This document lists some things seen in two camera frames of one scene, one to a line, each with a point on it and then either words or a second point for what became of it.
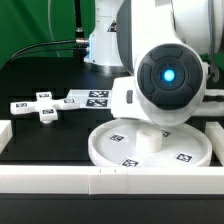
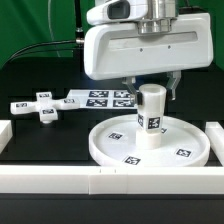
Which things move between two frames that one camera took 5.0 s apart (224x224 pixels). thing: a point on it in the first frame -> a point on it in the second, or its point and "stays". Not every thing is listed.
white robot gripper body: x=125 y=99 -> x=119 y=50
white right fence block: x=216 y=134 stays
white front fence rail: x=111 y=180 stays
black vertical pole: x=79 y=34 stays
